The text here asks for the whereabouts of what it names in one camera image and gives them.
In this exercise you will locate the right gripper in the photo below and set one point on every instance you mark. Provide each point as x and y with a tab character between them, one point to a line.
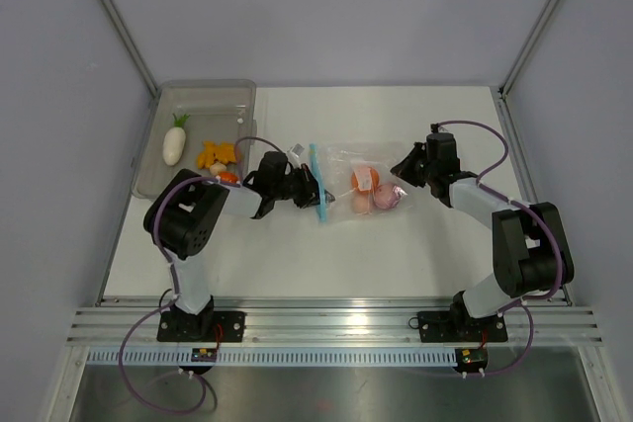
404	170

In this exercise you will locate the white slotted cable duct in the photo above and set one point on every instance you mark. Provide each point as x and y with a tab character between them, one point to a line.
280	357

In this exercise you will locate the controller board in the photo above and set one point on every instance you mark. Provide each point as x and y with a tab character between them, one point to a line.
472	359
204	355

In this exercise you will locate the orange fake fruit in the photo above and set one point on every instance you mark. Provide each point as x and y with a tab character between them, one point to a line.
228	177
364	179

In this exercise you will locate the left controller board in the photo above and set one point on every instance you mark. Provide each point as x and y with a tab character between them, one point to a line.
204	355

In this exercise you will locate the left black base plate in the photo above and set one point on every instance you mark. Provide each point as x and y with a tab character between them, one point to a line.
179	327

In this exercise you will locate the white fake radish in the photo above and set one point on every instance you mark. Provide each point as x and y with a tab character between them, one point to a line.
174	140

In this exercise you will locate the clear plastic container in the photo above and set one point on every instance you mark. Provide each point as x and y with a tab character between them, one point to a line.
218	111

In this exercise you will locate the right frame post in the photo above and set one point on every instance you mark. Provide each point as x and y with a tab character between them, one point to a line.
536	32

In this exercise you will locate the aluminium mounting rail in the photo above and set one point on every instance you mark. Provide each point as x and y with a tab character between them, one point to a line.
331	322

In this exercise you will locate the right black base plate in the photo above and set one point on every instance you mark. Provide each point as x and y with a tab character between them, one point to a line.
442	326

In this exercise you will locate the left frame post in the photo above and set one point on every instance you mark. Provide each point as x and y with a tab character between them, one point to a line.
127	41

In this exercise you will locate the zip top bag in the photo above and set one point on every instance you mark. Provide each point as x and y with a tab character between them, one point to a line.
332	165

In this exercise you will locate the frame post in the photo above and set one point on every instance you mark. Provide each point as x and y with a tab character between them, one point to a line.
536	32
127	41

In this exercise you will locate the golden fake pastry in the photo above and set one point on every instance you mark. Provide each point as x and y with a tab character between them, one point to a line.
212	152

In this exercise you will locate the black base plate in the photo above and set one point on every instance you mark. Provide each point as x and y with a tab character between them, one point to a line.
442	326
179	327

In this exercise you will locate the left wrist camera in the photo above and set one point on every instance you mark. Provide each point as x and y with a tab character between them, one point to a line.
294	155

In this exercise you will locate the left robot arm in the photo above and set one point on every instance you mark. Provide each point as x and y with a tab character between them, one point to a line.
182	219

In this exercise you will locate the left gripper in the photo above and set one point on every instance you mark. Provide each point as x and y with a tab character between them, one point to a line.
311	192

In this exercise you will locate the peach fake egg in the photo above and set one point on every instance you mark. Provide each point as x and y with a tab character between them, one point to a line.
362	204

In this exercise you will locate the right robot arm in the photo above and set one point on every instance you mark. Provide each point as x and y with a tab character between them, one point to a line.
531	255

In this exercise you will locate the right controller board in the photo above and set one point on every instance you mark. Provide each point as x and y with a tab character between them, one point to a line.
472	359

